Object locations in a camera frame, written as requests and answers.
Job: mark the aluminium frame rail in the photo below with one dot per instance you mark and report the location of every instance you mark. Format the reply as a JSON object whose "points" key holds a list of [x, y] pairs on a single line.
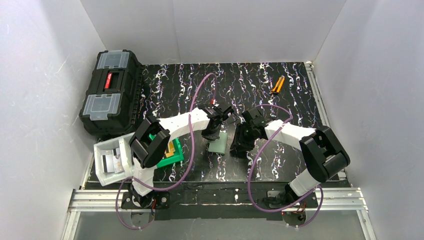
{"points": [[213, 202]]}

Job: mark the black toolbox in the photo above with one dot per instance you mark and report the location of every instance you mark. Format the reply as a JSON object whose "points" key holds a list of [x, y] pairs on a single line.
{"points": [[112, 100]]}

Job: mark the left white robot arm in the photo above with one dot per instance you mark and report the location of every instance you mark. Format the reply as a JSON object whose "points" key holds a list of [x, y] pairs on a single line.
{"points": [[150, 141]]}

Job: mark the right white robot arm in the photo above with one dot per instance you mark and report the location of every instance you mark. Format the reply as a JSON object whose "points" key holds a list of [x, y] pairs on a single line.
{"points": [[322, 151]]}

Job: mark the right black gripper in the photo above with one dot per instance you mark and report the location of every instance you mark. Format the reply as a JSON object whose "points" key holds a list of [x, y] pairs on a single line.
{"points": [[240, 143]]}

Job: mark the silver credit cards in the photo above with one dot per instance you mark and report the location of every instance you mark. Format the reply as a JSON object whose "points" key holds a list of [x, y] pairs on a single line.
{"points": [[111, 161]]}

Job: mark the white bin with silver cards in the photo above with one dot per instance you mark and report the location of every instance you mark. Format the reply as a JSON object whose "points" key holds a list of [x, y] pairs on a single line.
{"points": [[122, 142]]}

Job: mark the gold credit cards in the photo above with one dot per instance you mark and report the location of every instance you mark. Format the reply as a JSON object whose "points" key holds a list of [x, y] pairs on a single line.
{"points": [[170, 150]]}

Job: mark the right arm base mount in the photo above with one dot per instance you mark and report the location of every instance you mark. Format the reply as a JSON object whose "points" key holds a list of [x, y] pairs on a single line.
{"points": [[298, 217]]}

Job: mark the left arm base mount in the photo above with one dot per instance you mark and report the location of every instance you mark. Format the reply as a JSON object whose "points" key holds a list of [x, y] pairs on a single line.
{"points": [[152, 202]]}

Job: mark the green plastic bin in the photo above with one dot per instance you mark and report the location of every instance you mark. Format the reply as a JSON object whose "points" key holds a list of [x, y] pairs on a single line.
{"points": [[178, 155]]}

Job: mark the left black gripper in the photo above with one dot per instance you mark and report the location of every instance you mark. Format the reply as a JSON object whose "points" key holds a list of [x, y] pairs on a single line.
{"points": [[210, 134]]}

